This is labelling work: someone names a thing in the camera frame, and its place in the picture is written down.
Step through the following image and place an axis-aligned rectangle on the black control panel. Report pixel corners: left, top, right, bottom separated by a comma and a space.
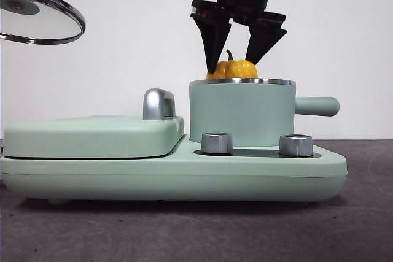
193, 148, 322, 158

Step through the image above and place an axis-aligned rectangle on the mint green grill cover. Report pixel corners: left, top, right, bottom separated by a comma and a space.
3, 114, 185, 160

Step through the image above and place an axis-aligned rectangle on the silver grill cover handle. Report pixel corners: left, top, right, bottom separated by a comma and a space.
142, 88, 177, 121

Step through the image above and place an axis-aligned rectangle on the yellow pumpkin with green stem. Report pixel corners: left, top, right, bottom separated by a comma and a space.
206, 49, 259, 79

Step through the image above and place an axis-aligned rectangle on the mint green breakfast machine base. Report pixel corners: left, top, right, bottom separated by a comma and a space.
0, 133, 348, 206

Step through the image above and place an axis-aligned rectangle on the mint green pot with handle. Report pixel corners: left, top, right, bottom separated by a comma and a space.
189, 77, 341, 148

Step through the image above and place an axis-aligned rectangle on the glass lid with green knob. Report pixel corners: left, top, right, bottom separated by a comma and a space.
0, 0, 87, 45

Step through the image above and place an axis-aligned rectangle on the silver control knob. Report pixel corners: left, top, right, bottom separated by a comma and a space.
279, 134, 314, 158
201, 132, 233, 155

